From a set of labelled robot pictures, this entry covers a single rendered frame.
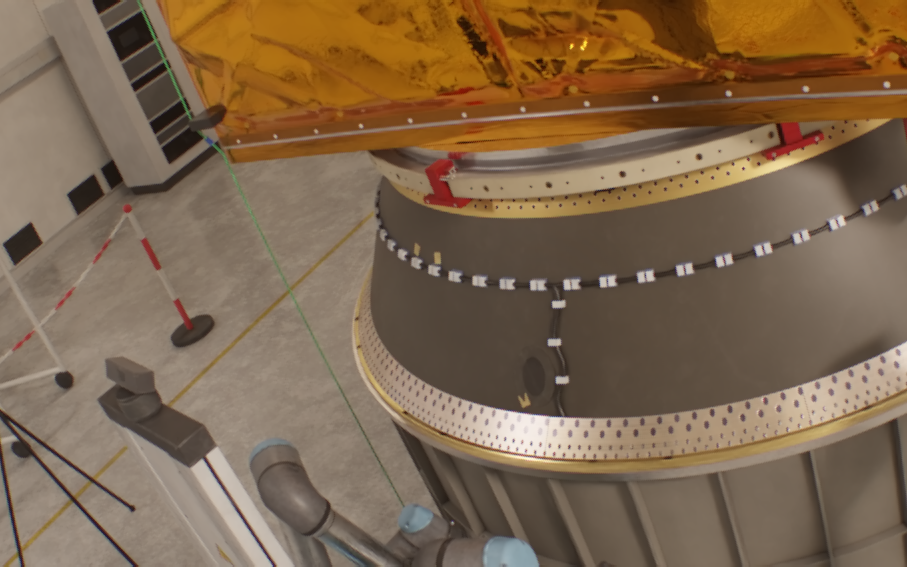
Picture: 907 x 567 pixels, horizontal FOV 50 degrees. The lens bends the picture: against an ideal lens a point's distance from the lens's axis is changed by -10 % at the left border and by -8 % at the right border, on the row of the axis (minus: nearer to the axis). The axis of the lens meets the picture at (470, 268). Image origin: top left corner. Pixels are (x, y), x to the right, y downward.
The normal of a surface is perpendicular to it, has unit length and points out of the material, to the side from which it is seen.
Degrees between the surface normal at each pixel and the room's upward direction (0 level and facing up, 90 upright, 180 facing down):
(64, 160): 90
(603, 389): 62
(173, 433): 0
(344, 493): 0
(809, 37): 91
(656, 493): 90
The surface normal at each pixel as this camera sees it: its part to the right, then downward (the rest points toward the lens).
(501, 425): -0.66, -0.22
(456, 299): -0.78, 0.09
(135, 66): 0.78, 0.00
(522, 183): -0.50, 0.56
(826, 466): -0.04, 0.48
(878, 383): -0.18, -0.31
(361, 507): -0.35, -0.83
